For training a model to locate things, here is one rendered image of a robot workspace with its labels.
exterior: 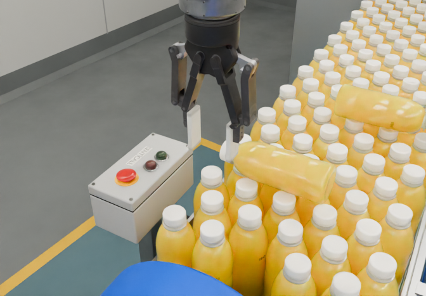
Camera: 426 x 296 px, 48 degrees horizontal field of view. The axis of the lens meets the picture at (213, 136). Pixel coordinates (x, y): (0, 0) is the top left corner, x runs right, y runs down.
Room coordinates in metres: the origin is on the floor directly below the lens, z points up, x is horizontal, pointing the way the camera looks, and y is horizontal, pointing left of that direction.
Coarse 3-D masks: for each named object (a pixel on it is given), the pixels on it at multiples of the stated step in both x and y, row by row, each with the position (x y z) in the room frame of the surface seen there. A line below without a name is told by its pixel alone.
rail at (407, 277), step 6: (420, 222) 0.70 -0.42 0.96; (420, 228) 0.67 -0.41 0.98; (420, 234) 0.65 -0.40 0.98; (420, 240) 0.64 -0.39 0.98; (414, 246) 0.62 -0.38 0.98; (414, 252) 0.61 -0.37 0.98; (414, 258) 0.59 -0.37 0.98; (414, 264) 0.58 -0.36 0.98; (408, 270) 0.56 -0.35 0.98; (408, 276) 0.55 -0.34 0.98; (408, 282) 0.54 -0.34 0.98; (402, 288) 0.53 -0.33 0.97; (402, 294) 0.51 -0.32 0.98
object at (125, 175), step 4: (120, 172) 0.68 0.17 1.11; (124, 172) 0.68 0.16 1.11; (128, 172) 0.68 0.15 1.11; (132, 172) 0.68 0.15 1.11; (116, 176) 0.67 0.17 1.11; (120, 176) 0.67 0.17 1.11; (124, 176) 0.66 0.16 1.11; (128, 176) 0.66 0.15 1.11; (132, 176) 0.67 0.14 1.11; (120, 180) 0.66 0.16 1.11; (124, 180) 0.66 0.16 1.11; (128, 180) 0.66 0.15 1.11
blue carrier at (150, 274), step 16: (128, 272) 0.37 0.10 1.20; (144, 272) 0.36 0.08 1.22; (160, 272) 0.35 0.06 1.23; (176, 272) 0.35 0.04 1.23; (192, 272) 0.35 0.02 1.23; (112, 288) 0.35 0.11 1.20; (128, 288) 0.34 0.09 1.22; (144, 288) 0.33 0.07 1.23; (160, 288) 0.33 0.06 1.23; (176, 288) 0.32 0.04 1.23; (192, 288) 0.32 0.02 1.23; (208, 288) 0.32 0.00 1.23; (224, 288) 0.33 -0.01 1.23
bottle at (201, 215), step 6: (198, 210) 0.62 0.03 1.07; (204, 210) 0.61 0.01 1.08; (222, 210) 0.61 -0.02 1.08; (198, 216) 0.61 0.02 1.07; (204, 216) 0.60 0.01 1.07; (210, 216) 0.60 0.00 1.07; (216, 216) 0.60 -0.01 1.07; (222, 216) 0.61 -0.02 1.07; (228, 216) 0.62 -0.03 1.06; (198, 222) 0.60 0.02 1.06; (222, 222) 0.60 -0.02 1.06; (228, 222) 0.61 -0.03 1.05; (198, 228) 0.60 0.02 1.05; (228, 228) 0.60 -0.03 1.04; (198, 234) 0.59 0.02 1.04; (228, 234) 0.60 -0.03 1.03
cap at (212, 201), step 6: (204, 192) 0.63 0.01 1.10; (210, 192) 0.63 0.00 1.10; (216, 192) 0.63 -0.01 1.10; (204, 198) 0.61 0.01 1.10; (210, 198) 0.62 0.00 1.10; (216, 198) 0.62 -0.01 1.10; (222, 198) 0.62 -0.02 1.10; (204, 204) 0.61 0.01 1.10; (210, 204) 0.60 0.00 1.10; (216, 204) 0.60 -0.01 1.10; (222, 204) 0.61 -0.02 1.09; (210, 210) 0.60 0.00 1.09; (216, 210) 0.60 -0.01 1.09
